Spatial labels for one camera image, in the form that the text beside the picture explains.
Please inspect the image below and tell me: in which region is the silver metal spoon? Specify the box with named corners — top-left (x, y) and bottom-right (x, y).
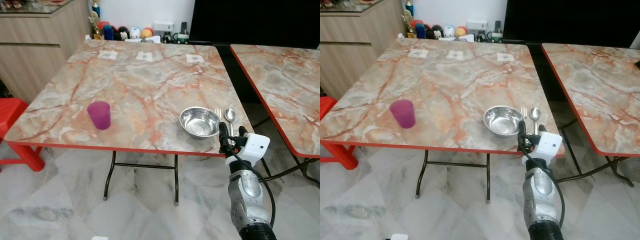
top-left (530, 107), bottom-right (542, 135)
top-left (224, 108), bottom-right (237, 137)

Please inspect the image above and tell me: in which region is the stainless steel bowl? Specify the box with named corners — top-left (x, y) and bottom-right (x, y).
top-left (483, 105), bottom-right (525, 137)
top-left (179, 106), bottom-right (222, 140)

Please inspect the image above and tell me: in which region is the bare marble folding table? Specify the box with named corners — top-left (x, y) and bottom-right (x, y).
top-left (541, 42), bottom-right (640, 188)
top-left (229, 44), bottom-right (321, 188)

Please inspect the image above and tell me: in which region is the marble folding table with labels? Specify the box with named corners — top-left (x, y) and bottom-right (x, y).
top-left (3, 39), bottom-right (255, 206)
top-left (320, 37), bottom-right (566, 204)

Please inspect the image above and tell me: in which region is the red plastic stool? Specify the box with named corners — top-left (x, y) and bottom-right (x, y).
top-left (320, 96), bottom-right (359, 171)
top-left (0, 97), bottom-right (46, 173)

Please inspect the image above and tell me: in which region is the black television screen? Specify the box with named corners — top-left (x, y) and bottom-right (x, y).
top-left (188, 0), bottom-right (321, 50)
top-left (502, 0), bottom-right (640, 50)

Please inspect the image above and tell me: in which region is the purple plastic cup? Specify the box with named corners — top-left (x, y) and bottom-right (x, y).
top-left (389, 99), bottom-right (416, 129)
top-left (87, 101), bottom-right (112, 131)

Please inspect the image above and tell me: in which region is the light wooden cabinet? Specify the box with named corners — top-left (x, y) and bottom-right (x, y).
top-left (0, 0), bottom-right (94, 104)
top-left (320, 0), bottom-right (407, 101)

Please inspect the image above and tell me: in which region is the gold trophy figure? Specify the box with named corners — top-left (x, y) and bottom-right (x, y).
top-left (402, 10), bottom-right (416, 39)
top-left (88, 12), bottom-right (101, 40)

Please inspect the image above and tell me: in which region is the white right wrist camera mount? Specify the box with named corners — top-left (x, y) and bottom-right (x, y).
top-left (224, 132), bottom-right (271, 168)
top-left (522, 131), bottom-right (564, 166)

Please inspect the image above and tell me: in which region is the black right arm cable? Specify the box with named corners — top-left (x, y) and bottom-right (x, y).
top-left (220, 140), bottom-right (277, 229)
top-left (517, 139), bottom-right (566, 229)

